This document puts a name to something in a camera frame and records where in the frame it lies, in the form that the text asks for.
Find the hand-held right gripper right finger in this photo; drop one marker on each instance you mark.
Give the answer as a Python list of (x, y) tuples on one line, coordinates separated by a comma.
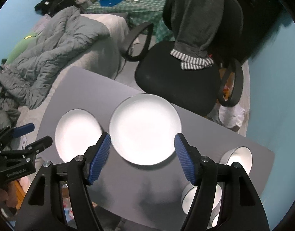
[(186, 161)]

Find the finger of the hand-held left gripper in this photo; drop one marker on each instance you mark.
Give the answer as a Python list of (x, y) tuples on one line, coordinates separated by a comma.
[(24, 128), (39, 144)]

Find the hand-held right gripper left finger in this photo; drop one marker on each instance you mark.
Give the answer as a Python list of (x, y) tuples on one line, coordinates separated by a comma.
[(99, 160)]

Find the small white plate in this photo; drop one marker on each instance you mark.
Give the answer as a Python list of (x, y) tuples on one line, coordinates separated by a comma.
[(77, 137)]

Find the white bowl with black rim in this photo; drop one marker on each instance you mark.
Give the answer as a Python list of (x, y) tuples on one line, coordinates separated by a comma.
[(241, 157), (189, 197), (214, 220)]

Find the large white plate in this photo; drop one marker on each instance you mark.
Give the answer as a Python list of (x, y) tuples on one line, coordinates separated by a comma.
[(145, 130)]

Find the person's left hand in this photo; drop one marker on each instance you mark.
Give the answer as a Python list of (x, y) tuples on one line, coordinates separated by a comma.
[(3, 195)]

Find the large white plastic bag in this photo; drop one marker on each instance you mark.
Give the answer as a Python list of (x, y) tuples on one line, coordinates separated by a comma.
[(230, 118)]

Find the black office chair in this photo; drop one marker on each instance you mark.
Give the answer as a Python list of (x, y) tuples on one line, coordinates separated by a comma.
[(174, 81)]

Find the green plush toy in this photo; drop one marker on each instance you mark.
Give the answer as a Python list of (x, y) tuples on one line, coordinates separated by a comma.
[(19, 48)]

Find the grey quilted duvet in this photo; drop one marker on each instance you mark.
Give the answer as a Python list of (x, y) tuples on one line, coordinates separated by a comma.
[(53, 53)]

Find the black clothing pile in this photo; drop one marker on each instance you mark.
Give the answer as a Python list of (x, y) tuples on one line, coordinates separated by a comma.
[(55, 2)]

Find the green checkered tablecloth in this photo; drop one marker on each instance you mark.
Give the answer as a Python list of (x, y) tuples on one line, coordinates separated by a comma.
[(142, 9)]

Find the black hanging garment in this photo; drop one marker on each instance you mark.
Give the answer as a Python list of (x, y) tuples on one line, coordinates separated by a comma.
[(258, 16)]

